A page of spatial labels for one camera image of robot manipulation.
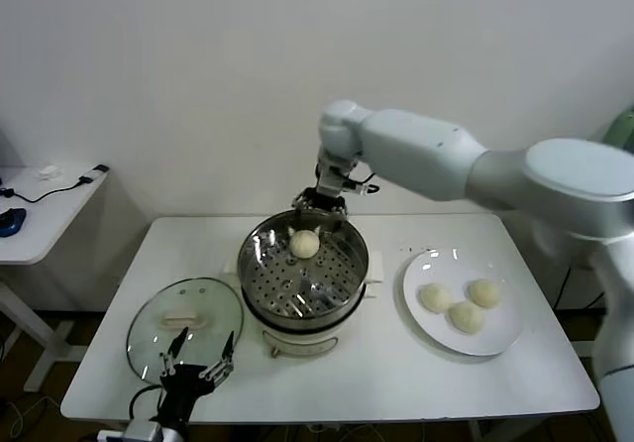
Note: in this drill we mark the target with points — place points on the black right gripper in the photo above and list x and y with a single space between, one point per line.
324 196

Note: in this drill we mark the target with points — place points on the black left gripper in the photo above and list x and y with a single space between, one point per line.
185 382

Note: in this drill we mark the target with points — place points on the white steamed baozi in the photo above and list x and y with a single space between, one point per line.
303 244
465 318
436 297
484 293

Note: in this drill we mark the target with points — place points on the round glass pot lid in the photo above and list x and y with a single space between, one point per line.
148 343

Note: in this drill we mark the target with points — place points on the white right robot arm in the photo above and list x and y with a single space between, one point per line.
421 149

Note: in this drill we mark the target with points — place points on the stainless steel steamer basket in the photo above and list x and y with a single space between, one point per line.
277 288

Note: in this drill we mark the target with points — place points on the cream electric cooker base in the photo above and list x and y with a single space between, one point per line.
297 343

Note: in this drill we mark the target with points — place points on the white round plate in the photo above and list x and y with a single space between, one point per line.
431 268

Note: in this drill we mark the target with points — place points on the white side table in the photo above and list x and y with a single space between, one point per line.
44 234

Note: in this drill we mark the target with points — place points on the small dark phone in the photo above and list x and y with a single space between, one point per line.
100 168

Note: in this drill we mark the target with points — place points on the blue computer mouse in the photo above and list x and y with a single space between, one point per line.
11 221

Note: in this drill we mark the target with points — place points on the small white object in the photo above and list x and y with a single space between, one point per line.
48 172

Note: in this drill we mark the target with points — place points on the pale green appliance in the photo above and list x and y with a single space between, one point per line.
621 125

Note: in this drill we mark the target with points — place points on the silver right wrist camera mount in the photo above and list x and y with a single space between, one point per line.
334 172

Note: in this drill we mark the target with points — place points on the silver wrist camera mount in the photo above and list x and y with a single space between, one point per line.
334 172
143 433

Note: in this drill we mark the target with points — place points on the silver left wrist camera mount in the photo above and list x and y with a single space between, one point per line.
143 433

